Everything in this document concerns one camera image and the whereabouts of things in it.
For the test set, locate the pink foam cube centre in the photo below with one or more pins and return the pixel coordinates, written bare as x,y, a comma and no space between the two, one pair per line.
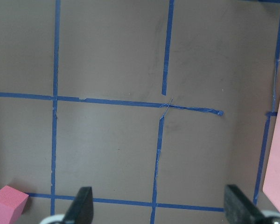
12,203

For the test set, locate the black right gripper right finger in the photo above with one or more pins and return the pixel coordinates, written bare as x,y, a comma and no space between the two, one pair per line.
239,209

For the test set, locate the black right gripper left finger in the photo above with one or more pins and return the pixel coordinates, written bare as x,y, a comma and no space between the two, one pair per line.
81,210

